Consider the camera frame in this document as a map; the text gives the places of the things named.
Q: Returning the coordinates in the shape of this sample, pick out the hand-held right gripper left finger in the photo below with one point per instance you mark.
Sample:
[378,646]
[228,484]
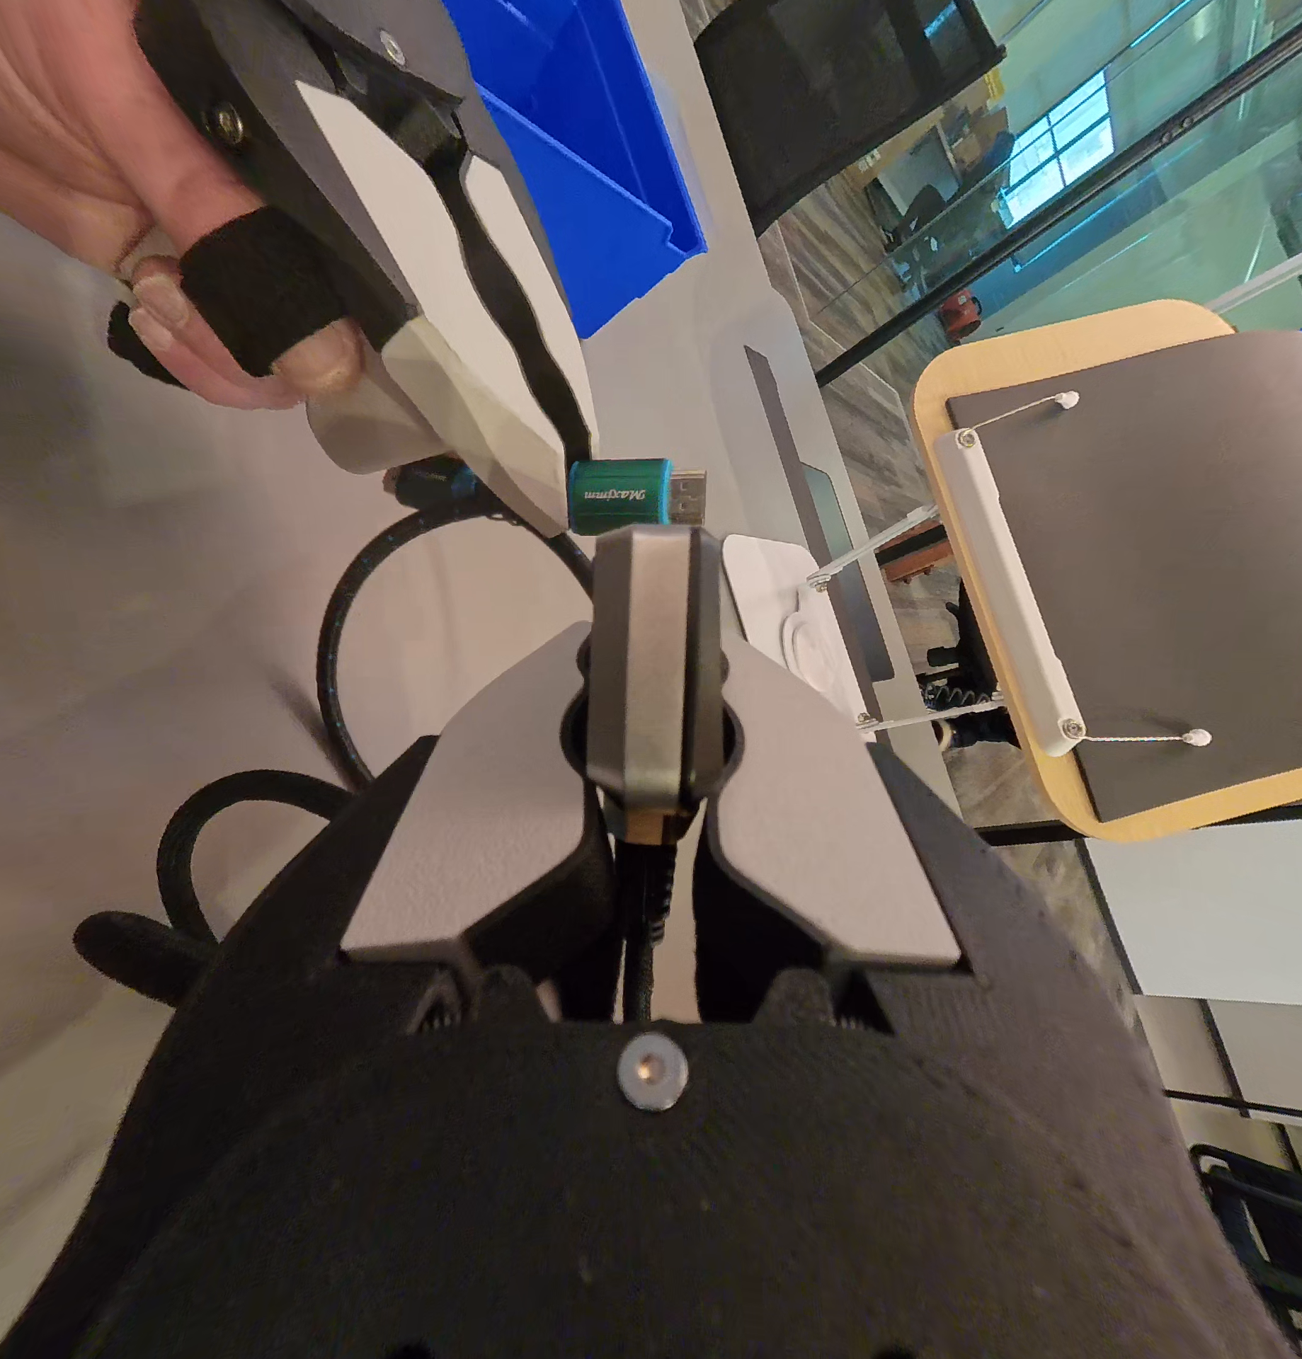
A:
[480,807]

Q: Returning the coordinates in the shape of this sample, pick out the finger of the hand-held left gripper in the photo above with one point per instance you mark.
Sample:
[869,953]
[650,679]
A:
[395,223]
[523,265]

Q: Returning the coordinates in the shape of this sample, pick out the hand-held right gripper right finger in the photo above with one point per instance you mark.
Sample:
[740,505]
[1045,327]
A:
[820,828]

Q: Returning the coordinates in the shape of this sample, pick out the black switch box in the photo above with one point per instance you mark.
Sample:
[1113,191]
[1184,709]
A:
[650,658]

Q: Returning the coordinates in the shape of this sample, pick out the person's left hand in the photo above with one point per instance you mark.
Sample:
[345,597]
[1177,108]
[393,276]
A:
[66,117]

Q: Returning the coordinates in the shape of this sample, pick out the blue plastic bin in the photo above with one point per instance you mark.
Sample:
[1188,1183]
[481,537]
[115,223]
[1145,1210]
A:
[576,138]

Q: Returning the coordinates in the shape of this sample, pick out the silver flat panel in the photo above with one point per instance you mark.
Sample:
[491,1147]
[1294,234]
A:
[820,499]

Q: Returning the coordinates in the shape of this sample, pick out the black office chair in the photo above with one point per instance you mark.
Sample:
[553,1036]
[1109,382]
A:
[831,94]

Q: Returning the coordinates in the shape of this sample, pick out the wooden board with black panel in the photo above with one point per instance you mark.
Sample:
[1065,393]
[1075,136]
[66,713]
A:
[1192,552]

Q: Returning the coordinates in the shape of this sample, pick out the white bracket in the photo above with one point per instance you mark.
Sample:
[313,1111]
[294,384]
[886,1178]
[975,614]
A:
[1016,593]

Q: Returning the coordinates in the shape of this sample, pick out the black chair frame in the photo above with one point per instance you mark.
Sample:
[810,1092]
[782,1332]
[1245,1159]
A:
[1260,1221]

